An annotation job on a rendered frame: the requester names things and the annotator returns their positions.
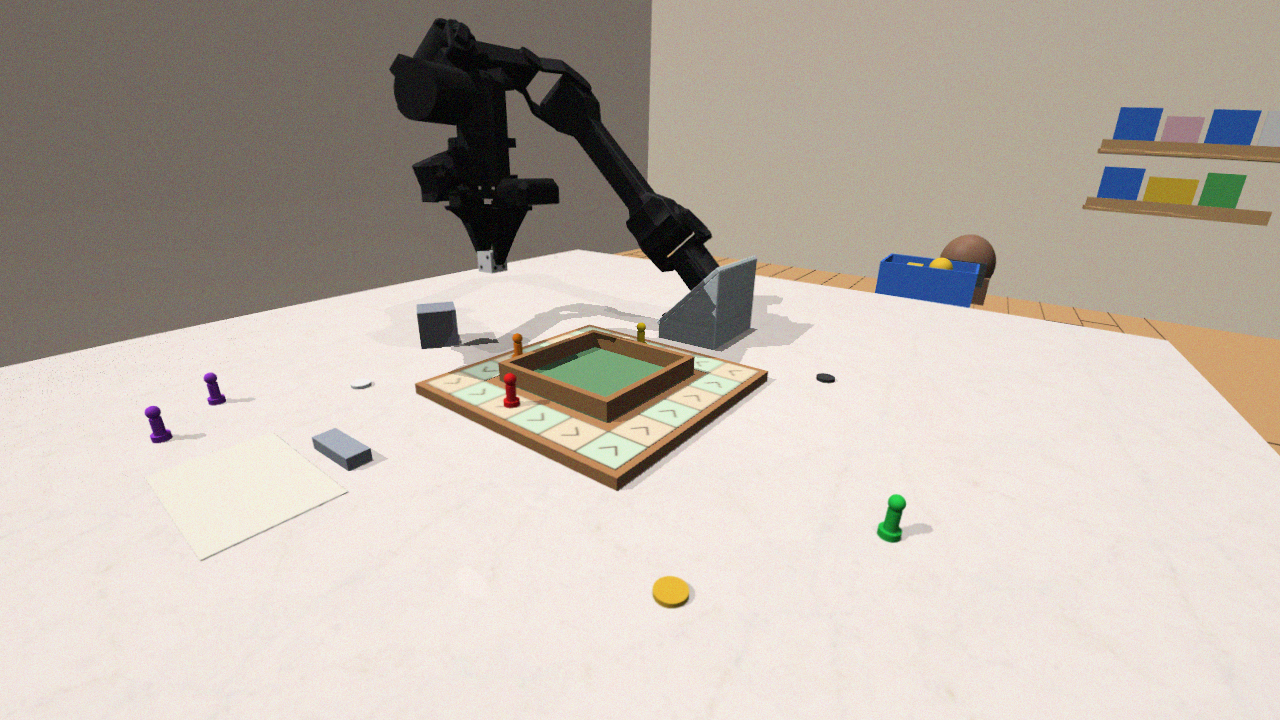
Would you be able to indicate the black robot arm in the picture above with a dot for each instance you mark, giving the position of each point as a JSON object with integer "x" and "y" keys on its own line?
{"x": 454, "y": 79}

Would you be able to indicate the grey die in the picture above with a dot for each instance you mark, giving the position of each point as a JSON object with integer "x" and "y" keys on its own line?
{"x": 487, "y": 264}

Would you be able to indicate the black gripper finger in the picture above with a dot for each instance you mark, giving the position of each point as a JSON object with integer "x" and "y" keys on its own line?
{"x": 475, "y": 223}
{"x": 504, "y": 224}

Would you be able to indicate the green game pawn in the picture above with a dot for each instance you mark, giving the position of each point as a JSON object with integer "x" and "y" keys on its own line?
{"x": 889, "y": 529}

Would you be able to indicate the yellow round disc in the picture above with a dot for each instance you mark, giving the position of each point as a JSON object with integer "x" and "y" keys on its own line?
{"x": 670, "y": 592}

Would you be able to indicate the purple pawn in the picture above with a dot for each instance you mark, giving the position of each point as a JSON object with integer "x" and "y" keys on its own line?
{"x": 160, "y": 434}
{"x": 216, "y": 398}

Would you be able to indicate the red pawn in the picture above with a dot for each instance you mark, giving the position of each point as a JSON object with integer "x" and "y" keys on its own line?
{"x": 512, "y": 401}

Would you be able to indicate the cream flat rectangular sheet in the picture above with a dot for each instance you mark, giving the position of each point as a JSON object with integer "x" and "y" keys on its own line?
{"x": 221, "y": 499}

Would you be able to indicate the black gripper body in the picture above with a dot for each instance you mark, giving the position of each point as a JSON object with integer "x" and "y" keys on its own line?
{"x": 510, "y": 191}

